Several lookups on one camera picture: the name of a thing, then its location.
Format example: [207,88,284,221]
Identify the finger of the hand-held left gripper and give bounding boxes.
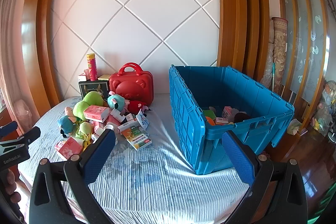
[0,126,41,153]
[0,121,17,138]

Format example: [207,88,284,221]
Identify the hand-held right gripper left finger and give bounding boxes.
[29,130,117,224]

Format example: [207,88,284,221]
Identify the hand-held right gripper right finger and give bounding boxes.
[222,131,308,224]

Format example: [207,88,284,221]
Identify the blue plastic storage crate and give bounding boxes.
[169,65,295,175]

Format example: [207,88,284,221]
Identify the person's left hand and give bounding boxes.
[0,169,23,216]

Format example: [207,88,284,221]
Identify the pink plastic bag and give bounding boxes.
[13,99,33,127]

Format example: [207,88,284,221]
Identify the orange and green box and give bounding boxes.
[121,126,143,139]

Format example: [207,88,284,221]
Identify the blue pig plush toy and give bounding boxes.
[58,106,79,138]

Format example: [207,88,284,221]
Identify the dark maroon plush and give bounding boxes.
[234,112,251,123]

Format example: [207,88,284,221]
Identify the pink carton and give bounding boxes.
[223,106,238,118]

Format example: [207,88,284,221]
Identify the green plush toy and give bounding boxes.
[73,91,105,121]

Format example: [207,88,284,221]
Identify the blue and white packet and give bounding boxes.
[136,111,150,128]

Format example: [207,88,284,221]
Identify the teal pig plush toy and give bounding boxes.
[108,91,130,111]

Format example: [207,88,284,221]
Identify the light blue bed sheet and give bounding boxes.
[17,94,250,224]

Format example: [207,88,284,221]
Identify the red pig plush toy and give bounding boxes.
[126,99,153,113]

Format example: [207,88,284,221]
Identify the black gift box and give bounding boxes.
[79,80,110,100]

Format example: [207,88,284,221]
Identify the white plastic bag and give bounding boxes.
[287,118,302,135]

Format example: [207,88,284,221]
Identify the red bear-face carry case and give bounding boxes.
[109,63,154,106]

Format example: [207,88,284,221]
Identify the pink curtain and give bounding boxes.
[0,0,24,114]

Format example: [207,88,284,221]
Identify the yellow and pink tube can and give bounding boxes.
[87,53,98,82]

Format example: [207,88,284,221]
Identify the rolled pale mat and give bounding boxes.
[260,40,275,88]

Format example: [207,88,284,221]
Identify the pile of bagged toys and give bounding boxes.
[312,80,336,138]

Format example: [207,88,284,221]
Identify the rolled patterned carpet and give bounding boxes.
[272,17,289,93]

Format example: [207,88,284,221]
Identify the wooden frosted glass screen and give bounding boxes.
[273,0,331,119]

